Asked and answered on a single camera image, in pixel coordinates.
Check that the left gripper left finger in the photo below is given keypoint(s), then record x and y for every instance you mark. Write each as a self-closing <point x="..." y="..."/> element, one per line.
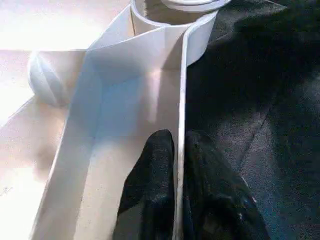
<point x="150" y="187"/>

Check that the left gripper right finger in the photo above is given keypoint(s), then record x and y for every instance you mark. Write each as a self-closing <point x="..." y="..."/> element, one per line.
<point x="212" y="195"/>

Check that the black mat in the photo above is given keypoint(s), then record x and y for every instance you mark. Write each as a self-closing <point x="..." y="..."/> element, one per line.
<point x="262" y="100"/>

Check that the white plastic table top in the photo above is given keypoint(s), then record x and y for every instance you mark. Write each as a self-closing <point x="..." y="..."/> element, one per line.
<point x="75" y="100"/>

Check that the white plastic table leg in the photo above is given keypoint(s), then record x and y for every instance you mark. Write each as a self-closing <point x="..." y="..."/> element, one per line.
<point x="195" y="5"/>

